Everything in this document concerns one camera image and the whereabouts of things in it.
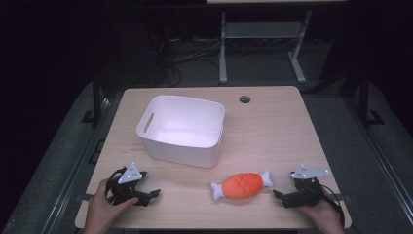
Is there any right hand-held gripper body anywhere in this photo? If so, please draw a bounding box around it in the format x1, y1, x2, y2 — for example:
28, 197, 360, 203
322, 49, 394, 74
289, 163, 330, 209

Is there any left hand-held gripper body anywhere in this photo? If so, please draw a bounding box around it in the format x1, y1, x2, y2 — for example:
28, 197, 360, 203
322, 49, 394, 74
111, 162, 148, 207

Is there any person's right hand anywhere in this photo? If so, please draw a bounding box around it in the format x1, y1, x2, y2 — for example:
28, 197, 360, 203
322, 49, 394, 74
297, 193, 346, 234

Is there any person's left hand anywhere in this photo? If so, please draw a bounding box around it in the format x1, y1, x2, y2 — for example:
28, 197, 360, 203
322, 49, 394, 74
83, 177, 139, 234

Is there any orange meat-on-bone toy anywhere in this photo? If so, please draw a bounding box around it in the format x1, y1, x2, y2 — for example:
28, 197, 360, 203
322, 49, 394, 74
209, 170, 275, 201

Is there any white plastic basket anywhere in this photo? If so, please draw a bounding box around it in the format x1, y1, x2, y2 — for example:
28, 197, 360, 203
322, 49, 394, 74
135, 94, 227, 170

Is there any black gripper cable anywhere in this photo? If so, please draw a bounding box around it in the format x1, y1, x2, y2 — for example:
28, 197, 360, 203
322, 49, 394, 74
319, 182, 346, 228
104, 167, 127, 205

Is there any black metal stand post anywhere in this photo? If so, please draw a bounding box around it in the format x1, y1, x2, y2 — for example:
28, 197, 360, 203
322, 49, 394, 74
81, 69, 105, 128
356, 69, 386, 129

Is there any bundle of floor cables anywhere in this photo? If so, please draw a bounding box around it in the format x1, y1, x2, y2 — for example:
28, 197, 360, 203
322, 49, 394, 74
148, 34, 222, 88

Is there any grey metal table frame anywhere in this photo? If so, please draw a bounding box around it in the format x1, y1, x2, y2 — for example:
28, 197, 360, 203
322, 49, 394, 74
218, 9, 314, 86

